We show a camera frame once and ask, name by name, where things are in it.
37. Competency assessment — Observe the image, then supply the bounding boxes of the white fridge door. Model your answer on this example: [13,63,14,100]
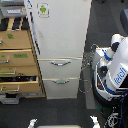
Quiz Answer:
[24,0,92,59]

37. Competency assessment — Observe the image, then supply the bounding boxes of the wooden drawer cabinet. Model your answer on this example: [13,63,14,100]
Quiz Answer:
[0,17,45,97]

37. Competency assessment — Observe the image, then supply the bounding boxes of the lower fridge drawer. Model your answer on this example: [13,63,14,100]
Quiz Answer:
[43,79,79,99]

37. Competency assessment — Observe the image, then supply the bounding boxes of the fridge drawer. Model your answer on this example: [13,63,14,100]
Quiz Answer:
[43,79,79,99]
[39,59,82,79]

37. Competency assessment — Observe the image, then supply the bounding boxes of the white refrigerator body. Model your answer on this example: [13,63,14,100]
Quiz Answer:
[24,0,92,99]

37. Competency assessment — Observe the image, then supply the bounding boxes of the green android sticker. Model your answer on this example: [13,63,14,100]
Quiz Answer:
[37,3,49,18]

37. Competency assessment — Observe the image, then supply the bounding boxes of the white blue Fetch robot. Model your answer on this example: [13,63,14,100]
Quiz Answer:
[92,34,128,106]

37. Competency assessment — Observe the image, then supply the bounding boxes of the grey box on cabinet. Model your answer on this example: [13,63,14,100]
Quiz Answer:
[0,6,26,17]

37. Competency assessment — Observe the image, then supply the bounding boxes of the tangled grey cables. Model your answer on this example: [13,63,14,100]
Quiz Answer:
[77,43,100,94]

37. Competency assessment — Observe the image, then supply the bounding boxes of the upper fridge drawer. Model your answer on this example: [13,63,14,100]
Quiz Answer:
[39,59,82,79]

